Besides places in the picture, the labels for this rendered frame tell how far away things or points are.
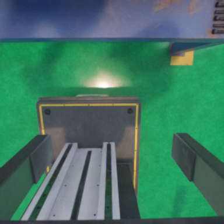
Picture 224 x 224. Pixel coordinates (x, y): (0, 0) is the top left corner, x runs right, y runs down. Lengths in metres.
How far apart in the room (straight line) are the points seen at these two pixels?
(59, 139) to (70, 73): 0.55
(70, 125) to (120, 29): 0.68
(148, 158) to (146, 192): 0.39
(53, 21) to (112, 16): 0.24
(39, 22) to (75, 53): 0.64
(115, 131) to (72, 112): 0.32
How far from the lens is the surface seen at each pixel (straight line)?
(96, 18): 0.75
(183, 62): 1.48
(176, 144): 0.16
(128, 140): 1.14
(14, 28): 0.83
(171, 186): 1.87
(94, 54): 1.36
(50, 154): 0.17
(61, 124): 1.14
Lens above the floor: 1.35
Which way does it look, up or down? 75 degrees down
